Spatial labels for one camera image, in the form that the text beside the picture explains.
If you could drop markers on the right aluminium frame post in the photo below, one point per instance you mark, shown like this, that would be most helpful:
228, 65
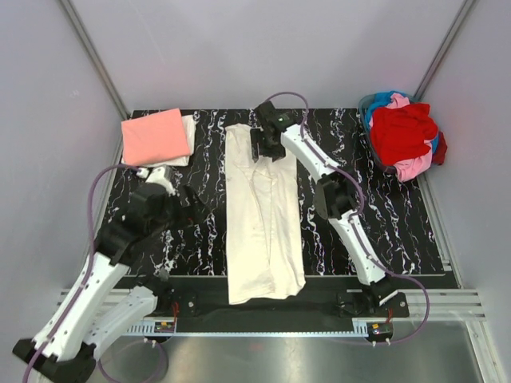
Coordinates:
465, 10

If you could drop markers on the cream white t shirt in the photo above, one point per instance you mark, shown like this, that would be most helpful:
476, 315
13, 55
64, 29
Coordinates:
263, 237

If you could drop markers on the aluminium rail front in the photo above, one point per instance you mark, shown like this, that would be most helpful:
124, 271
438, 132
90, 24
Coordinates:
445, 305

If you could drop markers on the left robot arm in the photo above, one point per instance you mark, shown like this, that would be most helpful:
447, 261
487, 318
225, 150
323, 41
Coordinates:
73, 341

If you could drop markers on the red t shirt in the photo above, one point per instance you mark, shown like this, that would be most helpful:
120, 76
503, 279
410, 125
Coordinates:
406, 133

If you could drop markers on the white slotted cable duct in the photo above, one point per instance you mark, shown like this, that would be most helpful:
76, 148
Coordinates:
331, 327

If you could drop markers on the pink t shirt in basket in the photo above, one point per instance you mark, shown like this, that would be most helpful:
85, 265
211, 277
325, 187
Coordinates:
410, 168

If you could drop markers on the left aluminium frame post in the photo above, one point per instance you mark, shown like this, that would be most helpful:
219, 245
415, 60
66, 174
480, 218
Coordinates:
78, 27

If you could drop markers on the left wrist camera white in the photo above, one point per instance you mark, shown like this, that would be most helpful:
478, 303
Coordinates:
159, 182

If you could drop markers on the blue t shirt in basket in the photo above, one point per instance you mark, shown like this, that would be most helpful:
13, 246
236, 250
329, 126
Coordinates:
400, 129

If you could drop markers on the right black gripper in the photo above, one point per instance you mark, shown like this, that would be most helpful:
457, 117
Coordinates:
255, 136

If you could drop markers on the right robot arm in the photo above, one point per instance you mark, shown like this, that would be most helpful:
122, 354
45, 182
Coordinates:
337, 199

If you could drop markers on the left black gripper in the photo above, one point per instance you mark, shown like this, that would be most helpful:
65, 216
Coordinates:
190, 215

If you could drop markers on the folded pink t shirt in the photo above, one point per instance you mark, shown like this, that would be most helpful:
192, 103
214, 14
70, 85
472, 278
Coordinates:
153, 135

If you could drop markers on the aluminium frame post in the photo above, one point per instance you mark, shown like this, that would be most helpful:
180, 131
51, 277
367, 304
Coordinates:
78, 27
465, 10

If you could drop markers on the folded white t shirt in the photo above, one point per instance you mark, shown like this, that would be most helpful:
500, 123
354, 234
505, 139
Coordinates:
187, 139

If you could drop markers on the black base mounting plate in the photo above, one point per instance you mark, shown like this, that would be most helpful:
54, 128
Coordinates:
195, 297

